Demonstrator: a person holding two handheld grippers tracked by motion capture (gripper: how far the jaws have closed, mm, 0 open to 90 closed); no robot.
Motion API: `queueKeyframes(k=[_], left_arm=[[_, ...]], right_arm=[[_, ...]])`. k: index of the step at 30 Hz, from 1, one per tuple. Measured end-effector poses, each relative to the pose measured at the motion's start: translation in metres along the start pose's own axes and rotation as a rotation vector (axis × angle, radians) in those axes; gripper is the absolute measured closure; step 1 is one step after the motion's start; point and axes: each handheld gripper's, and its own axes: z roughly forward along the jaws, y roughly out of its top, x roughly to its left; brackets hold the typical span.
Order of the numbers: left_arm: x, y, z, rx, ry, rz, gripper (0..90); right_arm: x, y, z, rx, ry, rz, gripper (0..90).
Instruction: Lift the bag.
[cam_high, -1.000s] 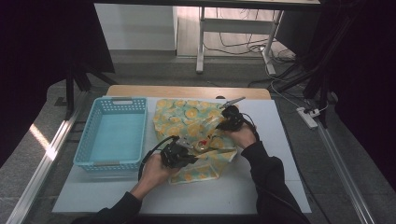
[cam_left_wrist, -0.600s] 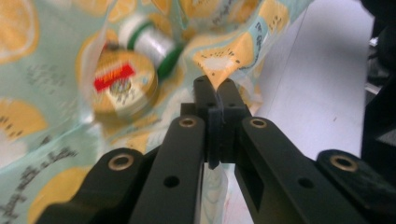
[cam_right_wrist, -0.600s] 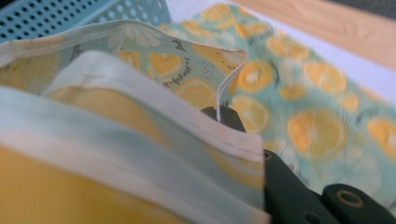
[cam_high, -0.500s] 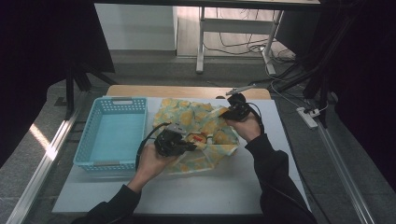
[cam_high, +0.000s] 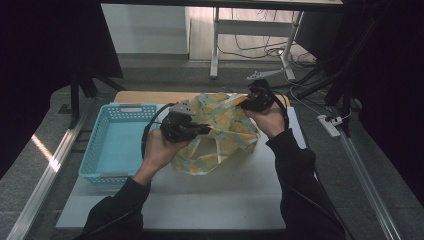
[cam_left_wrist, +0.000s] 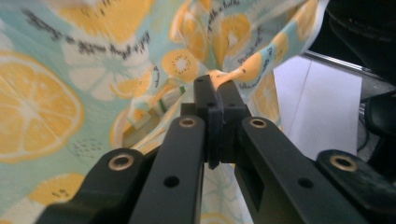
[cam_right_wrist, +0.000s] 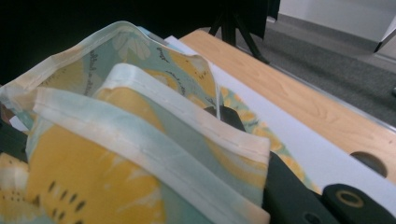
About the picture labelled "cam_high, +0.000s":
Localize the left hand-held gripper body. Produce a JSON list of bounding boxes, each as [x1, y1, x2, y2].
[[159, 99, 201, 144]]

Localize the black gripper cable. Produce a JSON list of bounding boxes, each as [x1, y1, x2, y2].
[[270, 90, 353, 240], [140, 102, 177, 160]]

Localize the white desk frame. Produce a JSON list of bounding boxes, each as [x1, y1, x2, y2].
[[209, 6, 305, 81]]

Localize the black metal stand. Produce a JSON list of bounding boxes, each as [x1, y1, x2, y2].
[[68, 66, 128, 130], [293, 16, 379, 138]]

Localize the white power cable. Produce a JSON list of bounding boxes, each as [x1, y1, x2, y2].
[[283, 64, 353, 122]]

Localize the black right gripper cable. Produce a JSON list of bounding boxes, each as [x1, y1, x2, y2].
[[270, 90, 353, 240]]

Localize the black floor cables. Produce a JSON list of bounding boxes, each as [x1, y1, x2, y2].
[[218, 9, 318, 68]]

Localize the white power strip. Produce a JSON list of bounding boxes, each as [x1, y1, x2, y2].
[[317, 114, 342, 139]]

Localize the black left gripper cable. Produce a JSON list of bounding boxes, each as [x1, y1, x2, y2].
[[140, 102, 177, 160]]

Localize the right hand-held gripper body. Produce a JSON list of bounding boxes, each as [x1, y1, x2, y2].
[[245, 68, 285, 112]]

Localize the dark curtain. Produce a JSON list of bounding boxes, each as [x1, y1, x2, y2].
[[0, 0, 124, 181], [343, 0, 424, 204]]

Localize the white table mat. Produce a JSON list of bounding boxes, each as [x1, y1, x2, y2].
[[55, 103, 334, 231]]

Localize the person's right hand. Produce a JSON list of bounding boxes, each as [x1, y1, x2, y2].
[[244, 101, 289, 140]]

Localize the light blue plastic basket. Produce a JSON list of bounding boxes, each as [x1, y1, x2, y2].
[[78, 103, 168, 185]]

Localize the person's left hand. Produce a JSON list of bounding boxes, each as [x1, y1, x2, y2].
[[133, 127, 191, 187]]

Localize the white cabinet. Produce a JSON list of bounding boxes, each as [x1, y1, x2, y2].
[[99, 3, 192, 55]]

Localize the aluminium rail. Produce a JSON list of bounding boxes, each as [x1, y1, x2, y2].
[[6, 113, 88, 240], [338, 133, 403, 240]]

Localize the orange print cloth bag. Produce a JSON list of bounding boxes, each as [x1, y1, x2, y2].
[[171, 92, 263, 176]]

